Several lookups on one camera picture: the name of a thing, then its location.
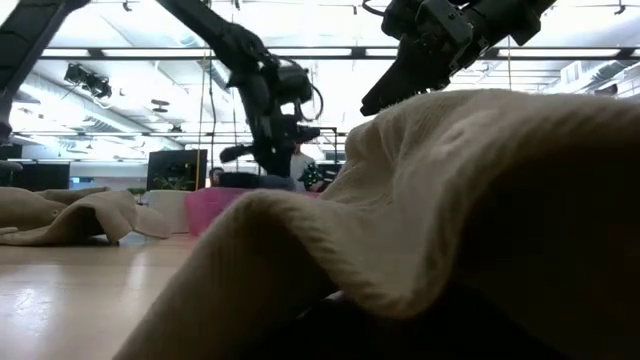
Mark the thick black ceiling beam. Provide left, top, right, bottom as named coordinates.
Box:
left=38, top=45, right=640, bottom=62

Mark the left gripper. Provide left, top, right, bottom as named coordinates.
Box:
left=218, top=98, right=322, bottom=177

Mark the decorated green plant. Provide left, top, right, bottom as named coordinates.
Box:
left=298, top=160, right=325, bottom=193

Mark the yellow hanging cable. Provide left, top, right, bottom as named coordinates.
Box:
left=194, top=52, right=207, bottom=189

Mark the pink plastic bin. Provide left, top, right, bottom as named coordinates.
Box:
left=183, top=186, right=254, bottom=238

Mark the beige cap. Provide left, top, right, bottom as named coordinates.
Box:
left=0, top=186, right=173, bottom=247

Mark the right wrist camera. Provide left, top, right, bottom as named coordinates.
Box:
left=380, top=0, right=419, bottom=41

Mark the black ceiling light cluster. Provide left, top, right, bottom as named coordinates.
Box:
left=63, top=62, right=114, bottom=100

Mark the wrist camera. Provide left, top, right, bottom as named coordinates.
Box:
left=380, top=0, right=419, bottom=41
left=276, top=63, right=315, bottom=107

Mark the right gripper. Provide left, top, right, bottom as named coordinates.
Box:
left=359, top=0, right=501, bottom=117

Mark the cream corduroy cap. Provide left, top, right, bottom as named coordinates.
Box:
left=112, top=88, right=640, bottom=360

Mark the thin black ceiling rail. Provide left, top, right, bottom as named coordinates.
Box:
left=14, top=130, right=254, bottom=139

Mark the dark wall panel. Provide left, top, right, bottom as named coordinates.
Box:
left=9, top=160, right=71, bottom=192

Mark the grey ceiling duct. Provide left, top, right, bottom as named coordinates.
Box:
left=542, top=59, right=640, bottom=99

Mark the green plant in planter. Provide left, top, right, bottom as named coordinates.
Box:
left=152, top=174, right=196, bottom=192

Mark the large black monitor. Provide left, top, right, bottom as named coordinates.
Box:
left=146, top=148, right=209, bottom=192

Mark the white planter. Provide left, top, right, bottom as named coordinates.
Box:
left=142, top=188, right=192, bottom=235

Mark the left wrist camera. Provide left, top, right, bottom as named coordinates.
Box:
left=276, top=63, right=315, bottom=107

